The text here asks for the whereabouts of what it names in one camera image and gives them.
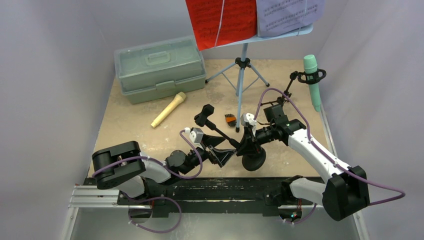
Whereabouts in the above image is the cream yellow microphone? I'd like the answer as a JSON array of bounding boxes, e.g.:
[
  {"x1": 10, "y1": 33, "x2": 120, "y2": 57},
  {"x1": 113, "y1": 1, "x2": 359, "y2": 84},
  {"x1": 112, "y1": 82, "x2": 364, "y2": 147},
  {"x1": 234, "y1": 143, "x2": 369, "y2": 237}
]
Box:
[{"x1": 150, "y1": 92, "x2": 187, "y2": 128}]

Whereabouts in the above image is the mint green microphone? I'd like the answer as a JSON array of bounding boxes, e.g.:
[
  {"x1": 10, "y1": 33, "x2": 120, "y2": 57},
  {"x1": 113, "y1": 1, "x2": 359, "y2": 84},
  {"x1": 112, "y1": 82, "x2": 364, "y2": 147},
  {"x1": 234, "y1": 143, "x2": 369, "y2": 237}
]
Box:
[{"x1": 303, "y1": 54, "x2": 321, "y2": 112}]

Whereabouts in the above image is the orange black hex key set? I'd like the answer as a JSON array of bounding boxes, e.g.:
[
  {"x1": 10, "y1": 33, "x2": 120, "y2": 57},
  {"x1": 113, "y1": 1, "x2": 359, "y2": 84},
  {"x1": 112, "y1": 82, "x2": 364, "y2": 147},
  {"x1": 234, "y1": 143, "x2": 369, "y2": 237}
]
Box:
[{"x1": 224, "y1": 113, "x2": 237, "y2": 128}]

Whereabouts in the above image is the lavender sheet music page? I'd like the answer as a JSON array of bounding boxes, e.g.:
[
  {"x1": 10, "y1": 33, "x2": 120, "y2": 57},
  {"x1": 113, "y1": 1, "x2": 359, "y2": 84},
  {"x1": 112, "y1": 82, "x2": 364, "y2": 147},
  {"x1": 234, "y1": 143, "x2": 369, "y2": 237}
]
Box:
[{"x1": 256, "y1": 0, "x2": 326, "y2": 38}]

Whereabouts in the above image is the black tripod microphone stand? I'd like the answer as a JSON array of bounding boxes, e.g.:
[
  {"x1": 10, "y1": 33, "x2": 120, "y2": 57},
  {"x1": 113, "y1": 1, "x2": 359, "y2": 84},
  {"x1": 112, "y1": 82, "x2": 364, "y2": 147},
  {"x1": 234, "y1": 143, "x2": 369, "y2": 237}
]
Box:
[{"x1": 257, "y1": 68, "x2": 328, "y2": 108}]

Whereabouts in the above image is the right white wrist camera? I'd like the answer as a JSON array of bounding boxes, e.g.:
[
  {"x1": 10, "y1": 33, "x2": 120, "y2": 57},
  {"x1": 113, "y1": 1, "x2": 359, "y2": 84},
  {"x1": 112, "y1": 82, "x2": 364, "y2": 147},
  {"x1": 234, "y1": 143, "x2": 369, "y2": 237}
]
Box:
[{"x1": 240, "y1": 113, "x2": 257, "y2": 127}]

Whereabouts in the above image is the red sheet music page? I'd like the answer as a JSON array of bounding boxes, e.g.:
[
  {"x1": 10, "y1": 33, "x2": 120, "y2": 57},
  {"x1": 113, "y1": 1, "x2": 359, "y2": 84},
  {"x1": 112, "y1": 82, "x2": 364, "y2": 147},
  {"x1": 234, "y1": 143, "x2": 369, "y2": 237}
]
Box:
[{"x1": 185, "y1": 0, "x2": 257, "y2": 51}]

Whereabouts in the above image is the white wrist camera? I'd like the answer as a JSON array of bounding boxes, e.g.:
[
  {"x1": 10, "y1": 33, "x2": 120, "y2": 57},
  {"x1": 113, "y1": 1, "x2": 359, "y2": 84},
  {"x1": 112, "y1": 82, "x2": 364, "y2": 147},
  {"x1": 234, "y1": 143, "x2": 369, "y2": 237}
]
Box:
[
  {"x1": 240, "y1": 113, "x2": 257, "y2": 127},
  {"x1": 183, "y1": 127, "x2": 204, "y2": 150}
]

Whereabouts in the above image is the grey-green plastic toolbox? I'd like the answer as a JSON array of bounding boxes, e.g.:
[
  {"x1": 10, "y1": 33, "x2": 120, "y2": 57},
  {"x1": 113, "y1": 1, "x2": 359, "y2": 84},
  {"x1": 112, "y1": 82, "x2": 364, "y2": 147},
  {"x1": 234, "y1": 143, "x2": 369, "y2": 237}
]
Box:
[{"x1": 114, "y1": 35, "x2": 207, "y2": 105}]

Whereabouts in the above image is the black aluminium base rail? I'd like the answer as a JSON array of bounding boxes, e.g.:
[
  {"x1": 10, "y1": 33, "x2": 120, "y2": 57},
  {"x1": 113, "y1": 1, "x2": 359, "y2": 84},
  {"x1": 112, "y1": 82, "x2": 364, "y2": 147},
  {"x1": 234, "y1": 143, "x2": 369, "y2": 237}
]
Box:
[{"x1": 67, "y1": 177, "x2": 369, "y2": 220}]

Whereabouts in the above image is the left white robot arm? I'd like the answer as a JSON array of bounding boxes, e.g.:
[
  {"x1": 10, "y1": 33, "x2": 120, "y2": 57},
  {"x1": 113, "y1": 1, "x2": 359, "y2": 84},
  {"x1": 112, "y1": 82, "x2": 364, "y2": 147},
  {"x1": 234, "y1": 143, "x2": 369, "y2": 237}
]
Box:
[{"x1": 91, "y1": 131, "x2": 237, "y2": 205}]

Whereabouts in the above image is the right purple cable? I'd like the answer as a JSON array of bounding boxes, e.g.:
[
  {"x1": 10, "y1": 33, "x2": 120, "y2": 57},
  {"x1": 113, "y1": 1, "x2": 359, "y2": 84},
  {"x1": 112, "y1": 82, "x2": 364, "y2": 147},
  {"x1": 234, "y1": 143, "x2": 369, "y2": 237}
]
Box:
[{"x1": 253, "y1": 87, "x2": 407, "y2": 208}]

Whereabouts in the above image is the black round-base microphone stand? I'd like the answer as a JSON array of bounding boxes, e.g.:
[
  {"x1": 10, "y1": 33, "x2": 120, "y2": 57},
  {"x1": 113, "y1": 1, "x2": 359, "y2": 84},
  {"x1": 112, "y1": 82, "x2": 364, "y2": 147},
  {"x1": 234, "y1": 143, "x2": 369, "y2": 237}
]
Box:
[{"x1": 194, "y1": 104, "x2": 267, "y2": 172}]

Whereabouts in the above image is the light blue music stand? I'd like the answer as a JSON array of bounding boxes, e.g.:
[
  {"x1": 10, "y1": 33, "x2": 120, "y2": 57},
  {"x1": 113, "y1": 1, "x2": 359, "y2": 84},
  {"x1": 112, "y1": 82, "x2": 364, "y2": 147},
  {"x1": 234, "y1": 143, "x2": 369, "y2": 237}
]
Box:
[{"x1": 205, "y1": 24, "x2": 313, "y2": 133}]

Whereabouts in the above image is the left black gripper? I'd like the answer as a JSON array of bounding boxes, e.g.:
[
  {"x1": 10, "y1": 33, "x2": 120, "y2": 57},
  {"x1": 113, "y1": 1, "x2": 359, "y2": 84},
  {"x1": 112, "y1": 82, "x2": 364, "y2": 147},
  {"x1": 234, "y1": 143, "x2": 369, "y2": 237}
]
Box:
[{"x1": 180, "y1": 133, "x2": 236, "y2": 175}]

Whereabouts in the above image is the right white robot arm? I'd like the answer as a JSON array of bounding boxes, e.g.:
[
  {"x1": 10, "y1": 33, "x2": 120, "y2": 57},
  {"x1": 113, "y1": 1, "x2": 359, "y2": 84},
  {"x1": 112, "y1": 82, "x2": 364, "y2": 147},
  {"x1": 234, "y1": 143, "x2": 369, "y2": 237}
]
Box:
[{"x1": 236, "y1": 105, "x2": 371, "y2": 221}]

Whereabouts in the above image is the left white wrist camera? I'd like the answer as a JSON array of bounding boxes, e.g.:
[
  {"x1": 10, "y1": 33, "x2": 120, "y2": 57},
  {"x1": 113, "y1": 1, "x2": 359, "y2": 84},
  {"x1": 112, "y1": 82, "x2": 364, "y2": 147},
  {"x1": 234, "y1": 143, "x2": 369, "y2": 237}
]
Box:
[{"x1": 183, "y1": 127, "x2": 204, "y2": 150}]

